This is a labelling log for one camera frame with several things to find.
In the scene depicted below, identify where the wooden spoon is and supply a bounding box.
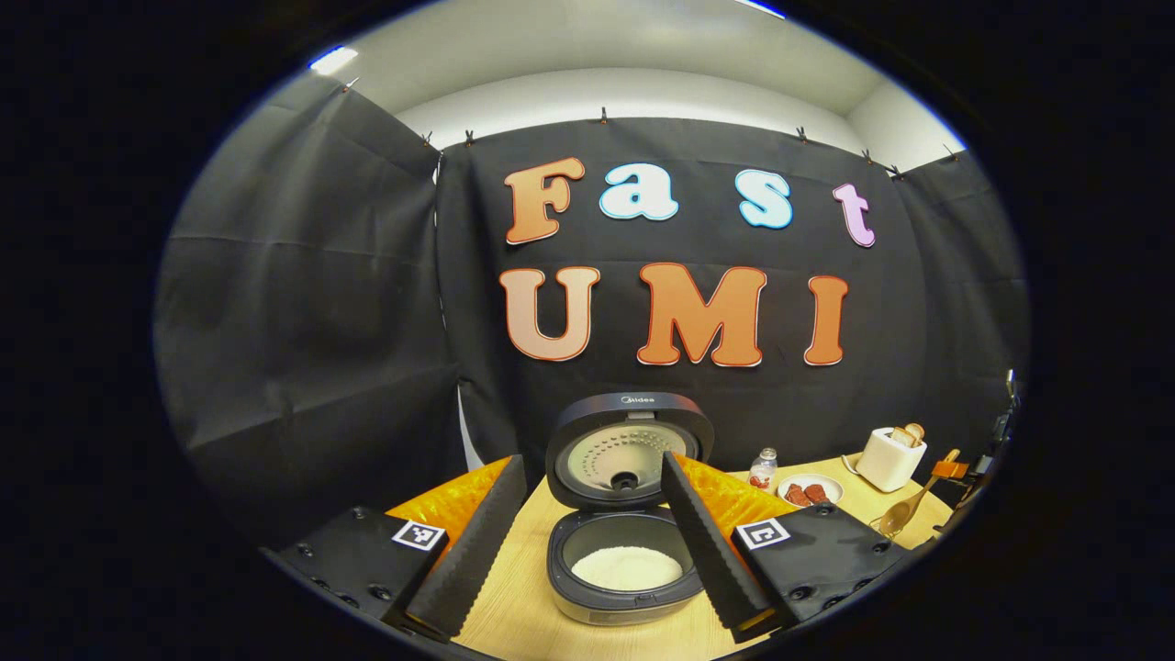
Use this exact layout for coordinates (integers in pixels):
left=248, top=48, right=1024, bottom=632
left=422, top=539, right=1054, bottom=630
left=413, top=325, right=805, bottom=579
left=878, top=448, right=962, bottom=539

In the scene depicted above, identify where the row of small cloth clips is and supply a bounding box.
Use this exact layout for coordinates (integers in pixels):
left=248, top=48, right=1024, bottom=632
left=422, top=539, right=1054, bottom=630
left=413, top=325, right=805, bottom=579
left=341, top=78, right=960, bottom=180

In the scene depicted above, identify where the white round plate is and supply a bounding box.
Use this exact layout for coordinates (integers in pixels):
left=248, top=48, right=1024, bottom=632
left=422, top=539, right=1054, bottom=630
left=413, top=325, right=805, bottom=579
left=778, top=473, right=844, bottom=509

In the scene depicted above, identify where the white toaster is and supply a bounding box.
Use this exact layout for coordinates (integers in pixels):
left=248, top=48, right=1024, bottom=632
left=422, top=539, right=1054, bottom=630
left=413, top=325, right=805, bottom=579
left=856, top=427, right=928, bottom=493

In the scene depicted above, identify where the black backdrop cloth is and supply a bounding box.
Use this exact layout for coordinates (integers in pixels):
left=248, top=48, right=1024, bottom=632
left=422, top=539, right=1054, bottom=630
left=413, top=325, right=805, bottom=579
left=154, top=78, right=1031, bottom=543

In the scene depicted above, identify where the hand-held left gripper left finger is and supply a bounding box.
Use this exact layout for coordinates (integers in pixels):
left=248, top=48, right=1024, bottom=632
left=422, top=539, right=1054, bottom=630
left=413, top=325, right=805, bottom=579
left=280, top=454, right=529, bottom=644

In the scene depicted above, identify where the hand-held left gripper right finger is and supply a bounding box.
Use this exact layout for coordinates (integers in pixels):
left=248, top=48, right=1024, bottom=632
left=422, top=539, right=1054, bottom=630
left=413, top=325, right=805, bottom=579
left=659, top=450, right=914, bottom=644

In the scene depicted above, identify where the black rice cooker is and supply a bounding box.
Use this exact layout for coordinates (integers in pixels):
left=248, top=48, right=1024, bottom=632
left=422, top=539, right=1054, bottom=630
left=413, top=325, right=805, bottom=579
left=546, top=392, right=715, bottom=627

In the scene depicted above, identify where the white rice heap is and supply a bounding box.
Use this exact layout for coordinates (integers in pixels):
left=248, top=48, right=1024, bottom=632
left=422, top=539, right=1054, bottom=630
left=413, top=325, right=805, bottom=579
left=571, top=546, right=685, bottom=591

